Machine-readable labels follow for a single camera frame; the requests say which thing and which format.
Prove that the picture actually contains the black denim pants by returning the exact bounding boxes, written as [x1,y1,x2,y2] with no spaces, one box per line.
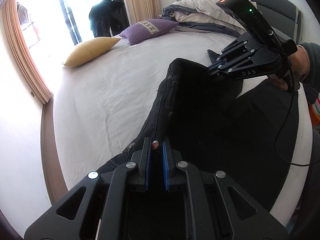
[98,58,299,210]

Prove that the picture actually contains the grey sleeved forearm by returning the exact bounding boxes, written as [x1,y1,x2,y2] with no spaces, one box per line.
[299,42,320,92]

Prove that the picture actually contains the person's right hand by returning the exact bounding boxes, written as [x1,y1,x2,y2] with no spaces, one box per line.
[267,45,310,90]

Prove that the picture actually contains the dark grey headboard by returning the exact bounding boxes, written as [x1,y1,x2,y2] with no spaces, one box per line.
[178,0,303,44]

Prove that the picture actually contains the beige grey folded duvet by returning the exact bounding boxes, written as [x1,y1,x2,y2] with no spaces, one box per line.
[162,0,246,37]

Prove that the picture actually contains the purple pillow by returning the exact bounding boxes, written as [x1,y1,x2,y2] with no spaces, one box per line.
[119,19,178,46]

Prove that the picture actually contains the white bed sheet mattress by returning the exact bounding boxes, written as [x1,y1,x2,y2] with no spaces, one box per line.
[54,30,319,228]

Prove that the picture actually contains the black clothes on chair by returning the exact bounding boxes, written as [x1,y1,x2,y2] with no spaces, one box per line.
[88,0,125,37]

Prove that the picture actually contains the yellow pillow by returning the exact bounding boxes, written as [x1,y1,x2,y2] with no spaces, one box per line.
[63,37,120,68]

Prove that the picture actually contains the black cable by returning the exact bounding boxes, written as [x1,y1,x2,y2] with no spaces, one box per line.
[272,55,318,167]

